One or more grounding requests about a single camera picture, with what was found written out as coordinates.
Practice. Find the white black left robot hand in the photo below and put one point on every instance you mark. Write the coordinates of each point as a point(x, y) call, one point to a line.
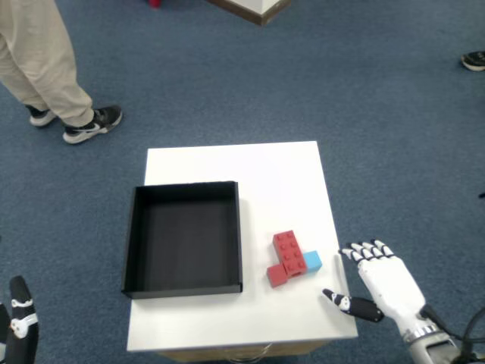
point(20, 326)

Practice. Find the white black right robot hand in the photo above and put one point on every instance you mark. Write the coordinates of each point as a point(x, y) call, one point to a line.
point(390, 284)

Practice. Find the blue cube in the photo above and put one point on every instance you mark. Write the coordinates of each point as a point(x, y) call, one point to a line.
point(312, 261)

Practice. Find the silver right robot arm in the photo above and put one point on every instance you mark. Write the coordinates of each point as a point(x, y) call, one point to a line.
point(432, 347)

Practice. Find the red cube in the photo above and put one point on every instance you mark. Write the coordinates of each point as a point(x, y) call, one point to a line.
point(277, 277)

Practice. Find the black open box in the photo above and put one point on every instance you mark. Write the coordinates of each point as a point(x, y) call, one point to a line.
point(185, 242)

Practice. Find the red studded building brick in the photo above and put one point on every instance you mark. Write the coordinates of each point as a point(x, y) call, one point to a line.
point(288, 250)

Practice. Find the black sneaker with white sole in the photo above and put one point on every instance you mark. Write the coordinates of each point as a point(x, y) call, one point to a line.
point(475, 60)

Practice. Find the beige trousers of person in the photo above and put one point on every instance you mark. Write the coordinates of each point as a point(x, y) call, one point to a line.
point(38, 57)

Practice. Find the white plinth with brown base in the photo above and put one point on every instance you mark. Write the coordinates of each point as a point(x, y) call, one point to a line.
point(265, 9)

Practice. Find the red object on floor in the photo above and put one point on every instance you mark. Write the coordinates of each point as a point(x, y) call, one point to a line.
point(156, 3)

